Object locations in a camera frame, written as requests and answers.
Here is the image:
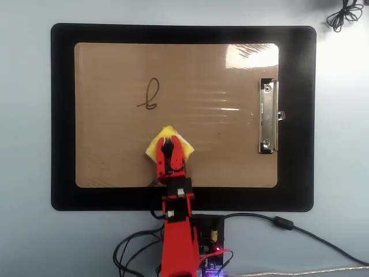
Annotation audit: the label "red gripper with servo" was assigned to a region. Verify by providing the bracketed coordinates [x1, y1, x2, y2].
[155, 134, 190, 180]

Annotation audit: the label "yellow taped sponge with knob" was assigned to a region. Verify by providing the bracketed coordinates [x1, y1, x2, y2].
[142, 124, 195, 166]

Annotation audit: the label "black robot base with board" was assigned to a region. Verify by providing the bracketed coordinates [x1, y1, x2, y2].
[190, 214, 226, 277]

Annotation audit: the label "brown clipboard board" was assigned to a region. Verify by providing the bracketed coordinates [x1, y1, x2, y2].
[74, 42, 280, 189]

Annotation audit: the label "silver metal clipboard clip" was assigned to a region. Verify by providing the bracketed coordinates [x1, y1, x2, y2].
[257, 77, 287, 155]

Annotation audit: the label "black rubber mat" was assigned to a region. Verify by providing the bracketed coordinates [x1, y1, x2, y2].
[50, 23, 317, 213]

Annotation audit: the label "black arm servo wires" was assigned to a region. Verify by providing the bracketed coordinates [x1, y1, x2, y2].
[112, 175, 171, 277]

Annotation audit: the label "pink red wire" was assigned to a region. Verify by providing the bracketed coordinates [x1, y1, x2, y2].
[195, 248, 235, 275]

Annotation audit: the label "black power cable with ferrite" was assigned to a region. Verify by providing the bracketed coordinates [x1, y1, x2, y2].
[222, 212, 369, 267]

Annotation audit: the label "silver braided USB cable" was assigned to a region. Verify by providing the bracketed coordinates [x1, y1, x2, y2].
[220, 265, 369, 277]

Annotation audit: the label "coiled black cable bundle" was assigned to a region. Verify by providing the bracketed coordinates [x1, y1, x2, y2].
[326, 0, 365, 33]

